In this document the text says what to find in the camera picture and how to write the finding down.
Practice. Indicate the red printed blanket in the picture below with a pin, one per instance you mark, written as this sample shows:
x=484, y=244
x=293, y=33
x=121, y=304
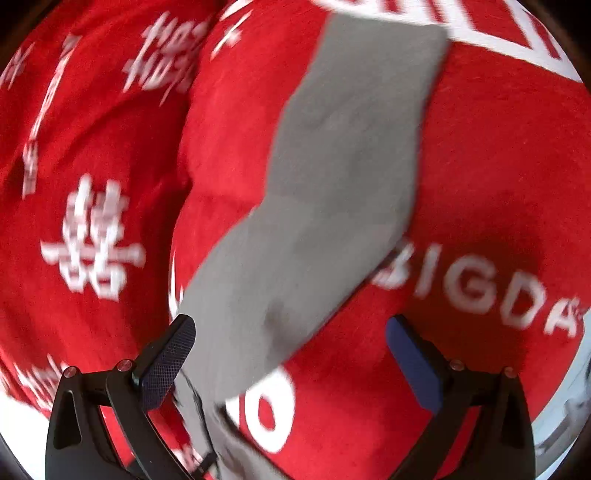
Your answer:
x=92, y=138

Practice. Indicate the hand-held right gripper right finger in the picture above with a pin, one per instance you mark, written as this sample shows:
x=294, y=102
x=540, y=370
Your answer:
x=415, y=364

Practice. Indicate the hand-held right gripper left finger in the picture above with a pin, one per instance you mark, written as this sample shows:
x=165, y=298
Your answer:
x=166, y=364

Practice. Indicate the grey knit garment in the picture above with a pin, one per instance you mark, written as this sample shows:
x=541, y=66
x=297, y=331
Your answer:
x=332, y=184

